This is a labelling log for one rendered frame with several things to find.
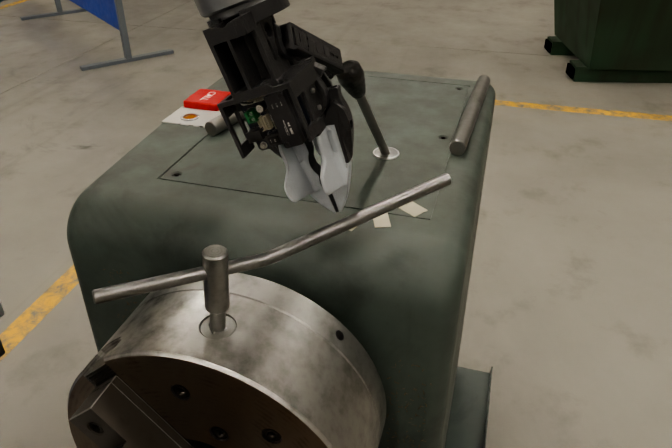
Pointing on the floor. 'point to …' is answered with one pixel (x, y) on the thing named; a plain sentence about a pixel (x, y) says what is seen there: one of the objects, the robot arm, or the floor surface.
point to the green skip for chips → (613, 12)
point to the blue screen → (110, 2)
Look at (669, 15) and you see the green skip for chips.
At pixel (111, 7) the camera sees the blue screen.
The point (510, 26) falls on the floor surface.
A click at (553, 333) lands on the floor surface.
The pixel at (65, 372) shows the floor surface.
